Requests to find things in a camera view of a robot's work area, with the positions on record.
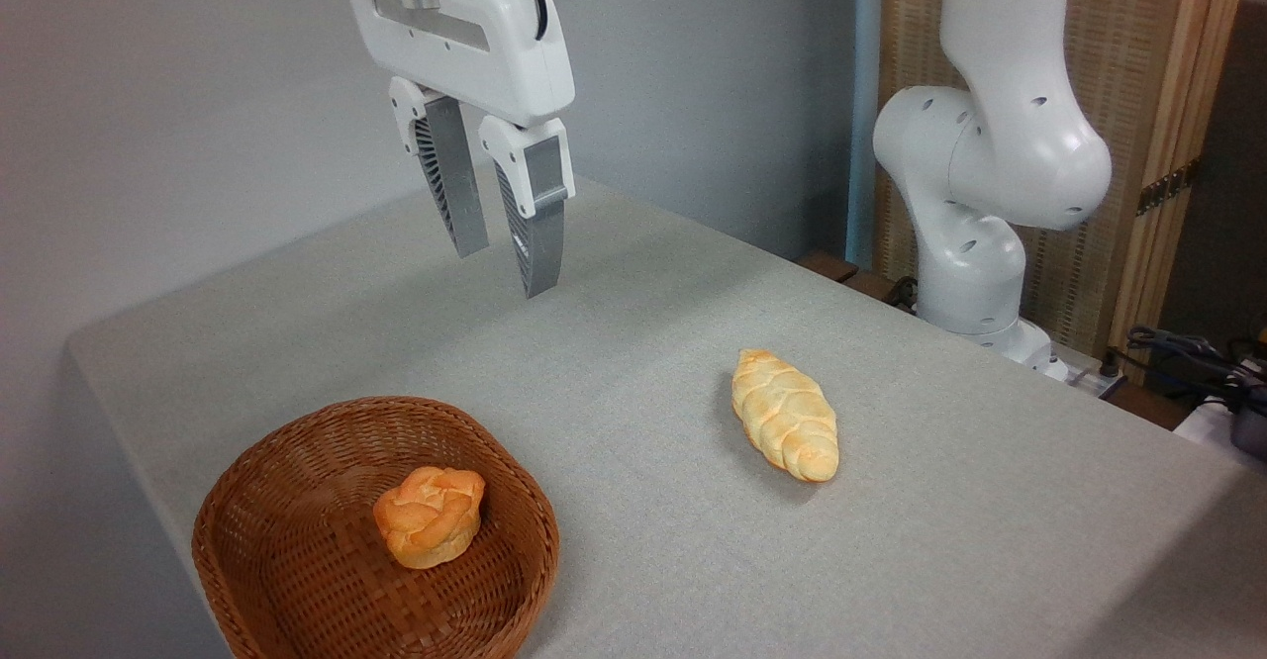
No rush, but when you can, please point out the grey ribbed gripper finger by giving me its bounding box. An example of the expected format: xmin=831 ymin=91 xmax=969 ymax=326
xmin=387 ymin=75 xmax=491 ymax=259
xmin=479 ymin=117 xmax=574 ymax=301

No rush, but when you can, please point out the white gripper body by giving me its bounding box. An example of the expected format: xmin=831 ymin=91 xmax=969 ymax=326
xmin=341 ymin=0 xmax=576 ymax=130

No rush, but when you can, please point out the round knotted bread roll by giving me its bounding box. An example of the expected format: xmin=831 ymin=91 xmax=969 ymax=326
xmin=372 ymin=466 xmax=488 ymax=571

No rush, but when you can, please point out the long braided bread loaf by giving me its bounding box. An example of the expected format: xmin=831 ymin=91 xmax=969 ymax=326
xmin=731 ymin=347 xmax=841 ymax=485

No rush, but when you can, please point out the brown woven wicker basket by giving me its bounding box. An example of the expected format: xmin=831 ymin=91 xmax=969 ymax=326
xmin=191 ymin=396 xmax=561 ymax=659

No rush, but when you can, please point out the grey tablecloth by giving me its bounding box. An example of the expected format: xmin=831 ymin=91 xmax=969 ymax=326
xmin=64 ymin=176 xmax=1267 ymax=659

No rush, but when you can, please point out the wood and rattan folding screen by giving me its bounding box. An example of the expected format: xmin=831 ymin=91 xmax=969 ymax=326
xmin=875 ymin=0 xmax=1254 ymax=383

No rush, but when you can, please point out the black cable bundle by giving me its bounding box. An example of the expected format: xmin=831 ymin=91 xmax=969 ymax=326
xmin=1125 ymin=325 xmax=1267 ymax=415

